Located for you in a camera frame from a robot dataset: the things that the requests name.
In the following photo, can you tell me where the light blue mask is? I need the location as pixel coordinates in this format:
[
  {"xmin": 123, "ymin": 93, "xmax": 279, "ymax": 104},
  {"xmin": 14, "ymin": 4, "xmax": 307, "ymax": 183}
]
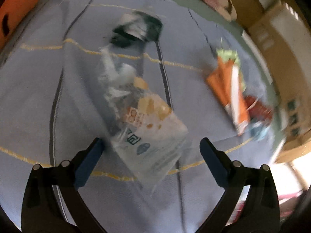
[{"xmin": 250, "ymin": 119, "xmax": 269, "ymax": 141}]

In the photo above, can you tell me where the red cigarette box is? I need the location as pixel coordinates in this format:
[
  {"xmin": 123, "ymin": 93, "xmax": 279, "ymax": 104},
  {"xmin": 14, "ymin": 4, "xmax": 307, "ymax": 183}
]
[{"xmin": 245, "ymin": 96, "xmax": 273, "ymax": 126}]

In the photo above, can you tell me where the clear plastic bag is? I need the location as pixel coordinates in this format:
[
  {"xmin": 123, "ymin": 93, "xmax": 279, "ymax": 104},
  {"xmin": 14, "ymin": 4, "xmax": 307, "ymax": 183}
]
[{"xmin": 98, "ymin": 46, "xmax": 188, "ymax": 191}]

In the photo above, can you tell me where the orange snack wrapper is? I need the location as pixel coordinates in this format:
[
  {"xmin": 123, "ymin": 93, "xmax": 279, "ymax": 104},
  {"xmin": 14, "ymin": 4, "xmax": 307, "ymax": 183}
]
[{"xmin": 205, "ymin": 56, "xmax": 250, "ymax": 136}]

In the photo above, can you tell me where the dark green wrapper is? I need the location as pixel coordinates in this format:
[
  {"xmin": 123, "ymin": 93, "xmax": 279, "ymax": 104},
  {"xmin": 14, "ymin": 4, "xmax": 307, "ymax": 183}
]
[{"xmin": 110, "ymin": 10, "xmax": 163, "ymax": 48}]

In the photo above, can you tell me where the white flat board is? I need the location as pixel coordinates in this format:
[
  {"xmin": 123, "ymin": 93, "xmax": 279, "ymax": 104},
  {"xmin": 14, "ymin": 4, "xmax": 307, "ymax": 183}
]
[{"xmin": 241, "ymin": 30, "xmax": 273, "ymax": 84}]

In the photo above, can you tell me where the blue striped blanket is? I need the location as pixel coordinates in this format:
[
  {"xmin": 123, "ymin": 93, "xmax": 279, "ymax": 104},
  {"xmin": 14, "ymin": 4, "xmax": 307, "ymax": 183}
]
[{"xmin": 1, "ymin": 0, "xmax": 284, "ymax": 232}]

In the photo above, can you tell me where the orange carrot plush pillow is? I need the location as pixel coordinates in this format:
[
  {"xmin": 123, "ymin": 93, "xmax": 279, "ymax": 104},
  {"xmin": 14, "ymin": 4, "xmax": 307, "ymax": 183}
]
[{"xmin": 0, "ymin": 0, "xmax": 39, "ymax": 48}]

